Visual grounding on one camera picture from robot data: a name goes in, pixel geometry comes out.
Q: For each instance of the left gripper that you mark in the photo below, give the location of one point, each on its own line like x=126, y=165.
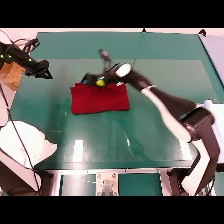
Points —
x=38, y=68

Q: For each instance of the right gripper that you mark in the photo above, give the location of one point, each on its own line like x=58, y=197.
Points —
x=93, y=79

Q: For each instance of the red T-shirt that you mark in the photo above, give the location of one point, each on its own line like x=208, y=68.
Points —
x=100, y=100

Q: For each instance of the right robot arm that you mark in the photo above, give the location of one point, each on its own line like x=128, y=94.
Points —
x=166, y=106

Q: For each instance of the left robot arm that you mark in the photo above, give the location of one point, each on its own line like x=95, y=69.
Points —
x=15, y=55

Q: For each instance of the white garment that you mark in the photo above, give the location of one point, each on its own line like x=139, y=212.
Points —
x=25, y=141
x=218, y=133

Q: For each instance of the silver frame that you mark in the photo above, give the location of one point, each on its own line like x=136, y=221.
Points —
x=106, y=181

